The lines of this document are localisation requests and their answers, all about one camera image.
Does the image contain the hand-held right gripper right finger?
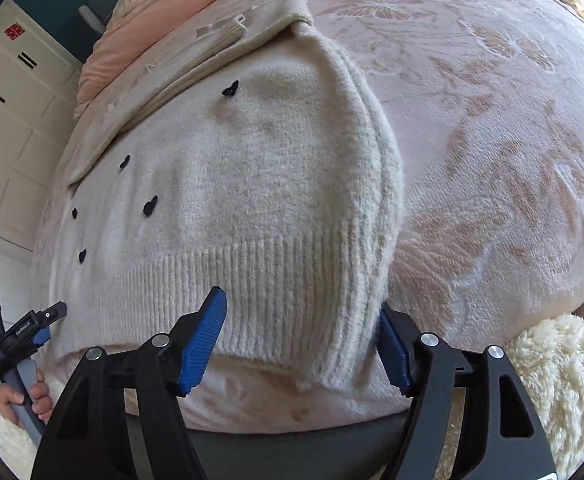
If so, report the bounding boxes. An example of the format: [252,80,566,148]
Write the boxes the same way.
[378,304,556,480]

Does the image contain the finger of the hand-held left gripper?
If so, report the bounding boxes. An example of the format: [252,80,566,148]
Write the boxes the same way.
[31,301,69,332]

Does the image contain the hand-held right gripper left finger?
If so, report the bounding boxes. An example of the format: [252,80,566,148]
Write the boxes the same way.
[31,286,228,480]

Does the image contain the white knit sweater black bows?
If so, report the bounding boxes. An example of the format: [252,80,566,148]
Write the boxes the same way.
[51,0,406,392]

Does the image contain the person's left forearm fluffy sleeve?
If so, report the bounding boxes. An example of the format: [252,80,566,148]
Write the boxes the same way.
[0,400,48,480]

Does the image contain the person's left hand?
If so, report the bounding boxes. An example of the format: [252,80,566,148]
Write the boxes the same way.
[0,374,56,422]

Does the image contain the white fluffy sleeve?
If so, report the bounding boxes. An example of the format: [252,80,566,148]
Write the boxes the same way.
[504,312,584,480]

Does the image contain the white wardrobe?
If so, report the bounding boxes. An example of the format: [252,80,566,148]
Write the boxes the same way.
[0,0,87,333]

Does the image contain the pink floral blanket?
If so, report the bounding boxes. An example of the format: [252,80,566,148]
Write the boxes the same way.
[32,0,584,433]

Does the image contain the pink duvet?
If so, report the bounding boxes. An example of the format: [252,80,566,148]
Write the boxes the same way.
[74,0,303,121]

